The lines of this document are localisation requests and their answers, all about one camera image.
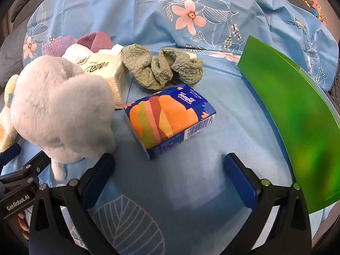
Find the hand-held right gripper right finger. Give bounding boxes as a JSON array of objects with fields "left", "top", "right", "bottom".
[{"left": 224, "top": 153, "right": 312, "bottom": 255}]

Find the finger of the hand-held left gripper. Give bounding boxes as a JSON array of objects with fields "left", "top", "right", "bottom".
[
  {"left": 0, "top": 151, "right": 51, "bottom": 189},
  {"left": 0, "top": 143, "right": 21, "bottom": 166}
]

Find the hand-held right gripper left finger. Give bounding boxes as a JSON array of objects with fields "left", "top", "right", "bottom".
[{"left": 28, "top": 153, "right": 117, "bottom": 255}]

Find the yellow waffle towel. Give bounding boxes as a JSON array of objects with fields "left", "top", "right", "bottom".
[{"left": 0, "top": 74, "right": 20, "bottom": 152}]

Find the light blue plush toy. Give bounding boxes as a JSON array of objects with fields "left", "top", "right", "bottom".
[{"left": 9, "top": 56, "right": 117, "bottom": 181}]

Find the green cardboard box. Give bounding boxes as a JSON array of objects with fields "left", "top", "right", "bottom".
[{"left": 237, "top": 35, "right": 340, "bottom": 214}]

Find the blue and orange tissue pack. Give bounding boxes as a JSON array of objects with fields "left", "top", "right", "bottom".
[{"left": 123, "top": 83, "right": 217, "bottom": 160}]

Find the lavender waffle towel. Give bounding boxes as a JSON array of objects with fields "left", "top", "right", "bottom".
[{"left": 42, "top": 35, "right": 79, "bottom": 59}]

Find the mauve towel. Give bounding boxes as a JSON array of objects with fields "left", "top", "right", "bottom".
[{"left": 77, "top": 31, "right": 115, "bottom": 54}]

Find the blue floral bed sheet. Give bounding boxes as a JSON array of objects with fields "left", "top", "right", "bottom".
[{"left": 0, "top": 0, "right": 336, "bottom": 255}]

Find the cream tissue pack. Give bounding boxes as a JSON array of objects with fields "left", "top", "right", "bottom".
[{"left": 76, "top": 45, "right": 128, "bottom": 109}]

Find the white crumpled cloth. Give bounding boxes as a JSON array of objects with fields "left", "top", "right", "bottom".
[{"left": 62, "top": 44, "right": 92, "bottom": 61}]

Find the grey sofa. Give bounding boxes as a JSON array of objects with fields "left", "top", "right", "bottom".
[{"left": 0, "top": 0, "right": 340, "bottom": 245}]

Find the pile of colourful plush toys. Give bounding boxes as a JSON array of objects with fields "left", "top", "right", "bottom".
[{"left": 292, "top": 0, "right": 328, "bottom": 24}]

